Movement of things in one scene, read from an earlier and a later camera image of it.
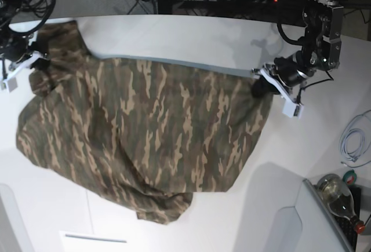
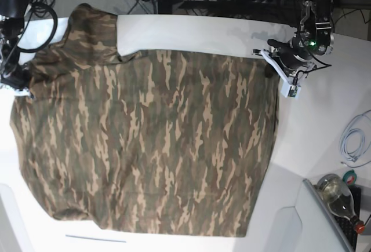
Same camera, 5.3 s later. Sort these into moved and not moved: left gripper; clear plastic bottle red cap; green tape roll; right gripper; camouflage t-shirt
Moved: left gripper; camouflage t-shirt; right gripper
Not moved: clear plastic bottle red cap; green tape roll
